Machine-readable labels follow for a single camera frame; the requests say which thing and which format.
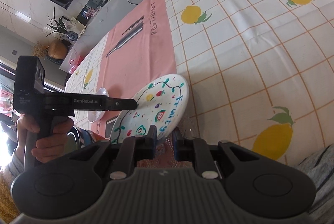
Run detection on small white saucer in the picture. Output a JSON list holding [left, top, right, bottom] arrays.
[[88, 87, 109, 123]]

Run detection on white fruity painted plate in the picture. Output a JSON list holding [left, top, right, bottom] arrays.
[[110, 74, 189, 144]]

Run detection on orange steel bowl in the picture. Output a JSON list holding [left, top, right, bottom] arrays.
[[64, 126, 106, 154]]

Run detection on pink storage box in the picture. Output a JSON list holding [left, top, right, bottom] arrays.
[[68, 55, 84, 74]]

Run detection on dried yellow flowers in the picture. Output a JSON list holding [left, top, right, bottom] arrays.
[[32, 43, 49, 59]]

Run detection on brown round vase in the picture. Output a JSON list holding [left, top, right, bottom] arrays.
[[48, 39, 68, 60]]

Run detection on person left hand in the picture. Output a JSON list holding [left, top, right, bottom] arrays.
[[15, 114, 74, 163]]

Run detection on striped grey clothing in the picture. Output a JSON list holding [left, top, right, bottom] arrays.
[[295, 144, 334, 223]]

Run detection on pink restaurant placemat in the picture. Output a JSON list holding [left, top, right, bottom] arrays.
[[95, 0, 178, 136]]

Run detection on white lemon grid tablecloth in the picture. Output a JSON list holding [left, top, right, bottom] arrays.
[[66, 0, 333, 165]]

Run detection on clear glass patterned plate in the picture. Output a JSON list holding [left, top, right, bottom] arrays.
[[137, 117, 200, 169]]

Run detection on blue vase green plant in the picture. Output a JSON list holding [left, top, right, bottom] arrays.
[[46, 9, 79, 42]]

